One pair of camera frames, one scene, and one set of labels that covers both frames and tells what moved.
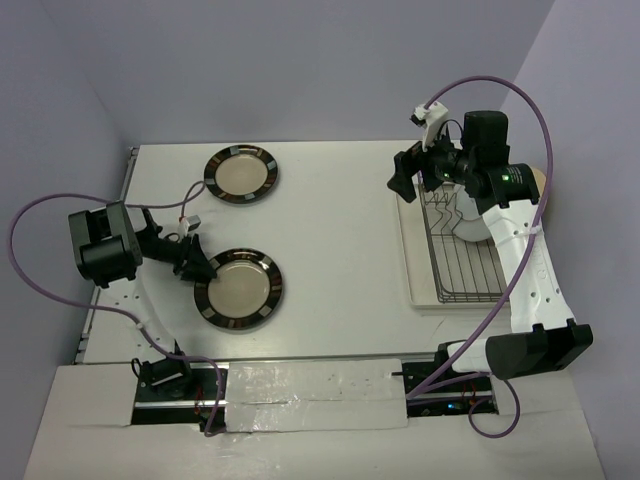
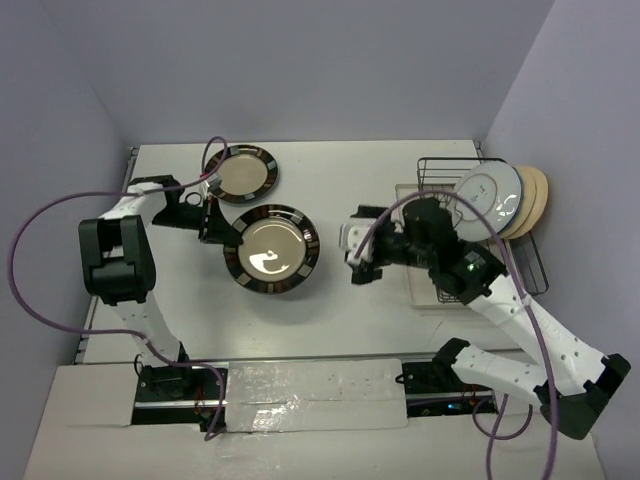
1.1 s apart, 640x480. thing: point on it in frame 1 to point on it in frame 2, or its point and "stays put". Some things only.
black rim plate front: (245, 293) to (279, 252)
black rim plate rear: (240, 174) stays put
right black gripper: (407, 164) to (365, 274)
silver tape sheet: (316, 395) stays put
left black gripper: (193, 258) to (216, 229)
